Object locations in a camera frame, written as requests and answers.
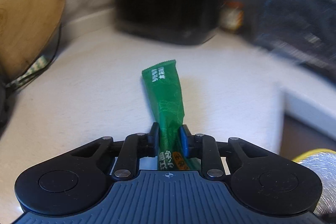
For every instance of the striped dish cloth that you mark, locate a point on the striped dish cloth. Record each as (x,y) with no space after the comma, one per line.
(38,65)

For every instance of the glass sauce jar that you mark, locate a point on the glass sauce jar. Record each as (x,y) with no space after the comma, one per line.
(231,16)

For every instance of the plastic wrapped black appliance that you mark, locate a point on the plastic wrapped black appliance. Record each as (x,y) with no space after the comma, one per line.
(300,30)

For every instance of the dark blue rice cooker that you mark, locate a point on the dark blue rice cooker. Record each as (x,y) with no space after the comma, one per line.
(4,104)

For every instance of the long green wrapper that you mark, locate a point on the long green wrapper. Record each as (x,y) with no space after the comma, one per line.
(164,93)

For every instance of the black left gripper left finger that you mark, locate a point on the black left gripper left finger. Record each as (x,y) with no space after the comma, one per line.
(132,149)

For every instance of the silver yellow scouring pad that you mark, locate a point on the silver yellow scouring pad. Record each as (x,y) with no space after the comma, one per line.
(322,162)

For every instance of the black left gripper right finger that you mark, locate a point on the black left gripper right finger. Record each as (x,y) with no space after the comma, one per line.
(204,148)

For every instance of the round wooden cutting board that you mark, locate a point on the round wooden cutting board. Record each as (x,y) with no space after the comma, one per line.
(27,26)

